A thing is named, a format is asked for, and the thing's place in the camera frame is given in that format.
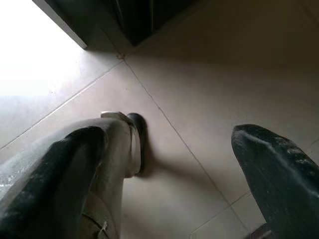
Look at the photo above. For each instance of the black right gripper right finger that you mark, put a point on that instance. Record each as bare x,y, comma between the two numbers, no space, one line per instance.
281,179

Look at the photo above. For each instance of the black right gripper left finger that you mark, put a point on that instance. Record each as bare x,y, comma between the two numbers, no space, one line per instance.
49,186

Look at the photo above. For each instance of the silver robot right leg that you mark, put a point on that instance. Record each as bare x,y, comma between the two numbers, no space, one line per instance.
113,154

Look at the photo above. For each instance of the black robot right foot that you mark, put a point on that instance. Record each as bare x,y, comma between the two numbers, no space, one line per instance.
140,139

